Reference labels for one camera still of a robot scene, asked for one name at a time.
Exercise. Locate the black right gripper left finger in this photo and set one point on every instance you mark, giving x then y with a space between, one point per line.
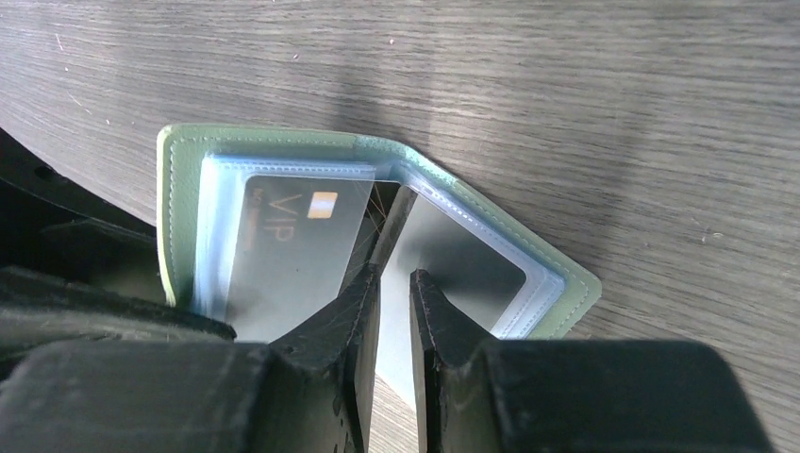
86 370

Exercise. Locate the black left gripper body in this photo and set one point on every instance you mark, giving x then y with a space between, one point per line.
75 267

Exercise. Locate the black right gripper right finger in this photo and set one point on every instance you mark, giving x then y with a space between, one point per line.
477 393

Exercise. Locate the dark grey card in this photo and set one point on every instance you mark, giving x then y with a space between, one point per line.
474 277

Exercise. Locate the black VIP card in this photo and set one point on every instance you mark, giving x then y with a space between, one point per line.
300 242

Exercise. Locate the mint green card holder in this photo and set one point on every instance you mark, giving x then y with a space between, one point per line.
181 149

